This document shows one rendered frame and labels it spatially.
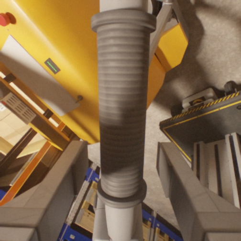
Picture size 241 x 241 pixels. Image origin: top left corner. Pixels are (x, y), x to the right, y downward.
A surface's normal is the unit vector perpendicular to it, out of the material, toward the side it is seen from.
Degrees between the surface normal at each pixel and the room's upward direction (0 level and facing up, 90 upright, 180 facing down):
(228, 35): 0
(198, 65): 0
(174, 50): 22
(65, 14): 74
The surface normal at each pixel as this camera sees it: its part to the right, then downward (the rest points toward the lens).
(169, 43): 0.00, 0.54
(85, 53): 0.59, 0.02
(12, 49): -0.29, 0.68
